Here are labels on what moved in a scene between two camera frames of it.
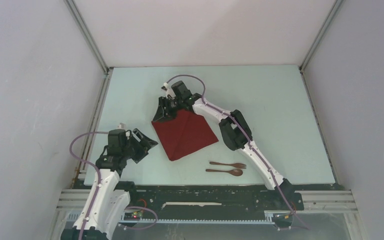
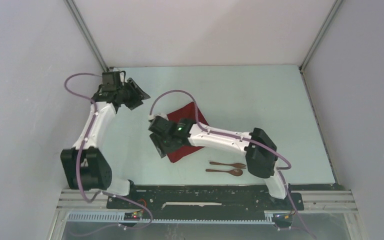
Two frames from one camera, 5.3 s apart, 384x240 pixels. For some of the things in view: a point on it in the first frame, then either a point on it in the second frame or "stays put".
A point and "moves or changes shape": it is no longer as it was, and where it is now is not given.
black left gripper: [143, 145] -> [138, 95]
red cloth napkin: [183, 133] moves or changes shape
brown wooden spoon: [235, 172] stays put
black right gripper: [162, 102] -> [162, 148]
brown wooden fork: [238, 165] stays put
